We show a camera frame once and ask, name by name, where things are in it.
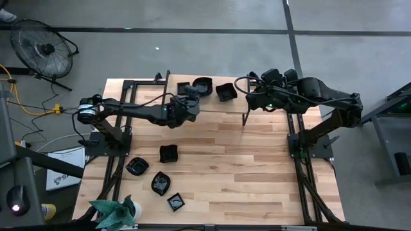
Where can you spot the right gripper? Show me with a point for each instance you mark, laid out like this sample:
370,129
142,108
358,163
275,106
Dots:
257,99

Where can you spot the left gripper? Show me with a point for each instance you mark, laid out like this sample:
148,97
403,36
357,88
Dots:
187,109

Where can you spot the small black square plate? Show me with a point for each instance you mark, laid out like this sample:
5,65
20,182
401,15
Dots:
180,88

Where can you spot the black rounded shallow bowl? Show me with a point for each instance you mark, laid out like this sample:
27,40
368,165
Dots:
206,85

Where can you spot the black wavy square deep bowl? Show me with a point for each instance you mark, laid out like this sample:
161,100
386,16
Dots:
226,92

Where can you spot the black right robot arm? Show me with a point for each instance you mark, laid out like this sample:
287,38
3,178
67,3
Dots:
321,93

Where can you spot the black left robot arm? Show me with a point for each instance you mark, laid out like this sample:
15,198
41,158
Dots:
135,110

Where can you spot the black leaf-shaped plate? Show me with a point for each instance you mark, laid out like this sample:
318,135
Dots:
160,183

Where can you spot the black fluted square bowl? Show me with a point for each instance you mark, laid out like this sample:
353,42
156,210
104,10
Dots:
168,154

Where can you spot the black flat square plate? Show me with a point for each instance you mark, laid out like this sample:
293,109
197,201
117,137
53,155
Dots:
175,202

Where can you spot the green plant in white pot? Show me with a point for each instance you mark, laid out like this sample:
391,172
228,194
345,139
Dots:
118,215

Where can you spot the white cardboard box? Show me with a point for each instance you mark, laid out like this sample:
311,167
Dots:
69,160

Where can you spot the black side stand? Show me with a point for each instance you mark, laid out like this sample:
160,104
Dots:
390,141

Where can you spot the black floor fan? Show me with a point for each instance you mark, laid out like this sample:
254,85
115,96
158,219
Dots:
41,48

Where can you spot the yellow cup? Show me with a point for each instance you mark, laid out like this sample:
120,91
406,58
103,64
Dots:
48,211

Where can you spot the gray side desk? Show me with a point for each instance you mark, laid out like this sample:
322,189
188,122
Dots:
29,179

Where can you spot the gray upper desk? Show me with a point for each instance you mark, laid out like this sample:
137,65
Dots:
6,134

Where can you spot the black computer mouse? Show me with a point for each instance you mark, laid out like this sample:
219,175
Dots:
17,199

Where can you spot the person's shoe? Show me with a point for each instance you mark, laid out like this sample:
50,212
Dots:
6,15

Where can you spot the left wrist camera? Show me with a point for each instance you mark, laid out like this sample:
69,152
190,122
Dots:
191,90

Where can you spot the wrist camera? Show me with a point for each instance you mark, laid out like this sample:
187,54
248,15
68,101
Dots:
191,90
271,76

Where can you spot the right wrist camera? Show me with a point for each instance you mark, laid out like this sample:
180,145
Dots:
271,76

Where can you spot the black metal rig frame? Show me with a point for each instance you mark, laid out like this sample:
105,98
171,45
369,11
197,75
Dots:
126,88

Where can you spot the black diagonal frame strut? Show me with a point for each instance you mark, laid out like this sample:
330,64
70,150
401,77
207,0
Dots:
54,165

